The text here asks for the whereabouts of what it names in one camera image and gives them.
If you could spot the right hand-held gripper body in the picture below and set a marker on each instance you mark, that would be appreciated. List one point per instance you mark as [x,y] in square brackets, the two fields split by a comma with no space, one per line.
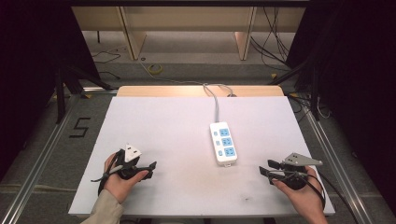
[295,177]

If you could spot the white power strip blue sockets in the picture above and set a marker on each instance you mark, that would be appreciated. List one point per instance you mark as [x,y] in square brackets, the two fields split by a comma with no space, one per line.
[221,149]

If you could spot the dark curtain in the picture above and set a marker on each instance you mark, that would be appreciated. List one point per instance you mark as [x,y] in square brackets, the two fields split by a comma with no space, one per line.
[361,93]
[28,77]

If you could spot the black metal stand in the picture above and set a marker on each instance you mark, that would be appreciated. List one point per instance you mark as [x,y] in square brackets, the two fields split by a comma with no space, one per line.
[314,93]
[63,93]

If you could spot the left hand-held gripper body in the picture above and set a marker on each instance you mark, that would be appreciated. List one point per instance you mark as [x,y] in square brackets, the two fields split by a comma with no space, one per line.
[130,152]

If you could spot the white table cover board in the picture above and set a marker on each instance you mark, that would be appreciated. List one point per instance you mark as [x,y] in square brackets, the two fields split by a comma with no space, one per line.
[174,137]

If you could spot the aluminium floor rail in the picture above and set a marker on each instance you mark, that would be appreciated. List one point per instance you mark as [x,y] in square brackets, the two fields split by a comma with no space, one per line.
[339,174]
[37,168]

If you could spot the person's left hand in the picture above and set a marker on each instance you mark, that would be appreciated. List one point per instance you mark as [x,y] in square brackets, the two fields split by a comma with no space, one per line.
[120,186]

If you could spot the person's right hand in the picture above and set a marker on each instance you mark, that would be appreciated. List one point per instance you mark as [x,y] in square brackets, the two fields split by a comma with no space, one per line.
[306,199]

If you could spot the light wooden shelf unit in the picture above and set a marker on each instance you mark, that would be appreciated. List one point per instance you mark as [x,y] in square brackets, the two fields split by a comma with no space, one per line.
[186,18]

